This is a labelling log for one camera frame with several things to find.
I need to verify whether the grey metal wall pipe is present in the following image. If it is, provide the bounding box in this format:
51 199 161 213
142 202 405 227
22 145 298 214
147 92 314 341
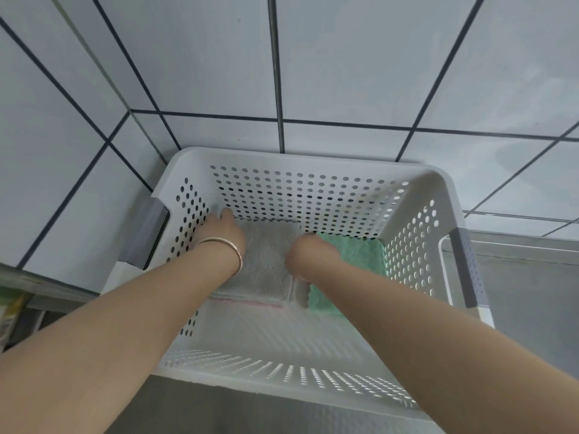
266 0 286 154

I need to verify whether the thin silver bracelet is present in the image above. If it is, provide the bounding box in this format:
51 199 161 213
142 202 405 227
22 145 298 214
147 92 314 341
194 238 245 276

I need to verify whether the green fluffy cloth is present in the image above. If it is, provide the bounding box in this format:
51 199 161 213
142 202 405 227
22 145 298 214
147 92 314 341
308 233 389 318

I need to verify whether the green and yellow packet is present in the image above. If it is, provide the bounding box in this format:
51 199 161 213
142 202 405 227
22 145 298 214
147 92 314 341
0 289 27 351

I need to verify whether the person's left hand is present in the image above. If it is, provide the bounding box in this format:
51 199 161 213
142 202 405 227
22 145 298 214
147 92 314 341
198 208 248 266

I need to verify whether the grey fluffy cloth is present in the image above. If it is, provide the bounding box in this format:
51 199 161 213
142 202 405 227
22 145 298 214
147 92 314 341
212 219 305 304

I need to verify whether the person's right hand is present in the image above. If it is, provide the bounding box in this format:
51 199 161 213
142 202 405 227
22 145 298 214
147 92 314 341
287 232 341 282

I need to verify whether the person's right forearm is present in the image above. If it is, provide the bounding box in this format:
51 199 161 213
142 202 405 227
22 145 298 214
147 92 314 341
296 255 579 434

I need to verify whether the person's left forearm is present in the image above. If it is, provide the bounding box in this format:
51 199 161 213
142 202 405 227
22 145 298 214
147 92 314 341
0 241 240 434

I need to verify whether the white perforated plastic basket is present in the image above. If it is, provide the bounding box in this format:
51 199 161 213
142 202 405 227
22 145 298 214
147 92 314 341
100 146 495 424

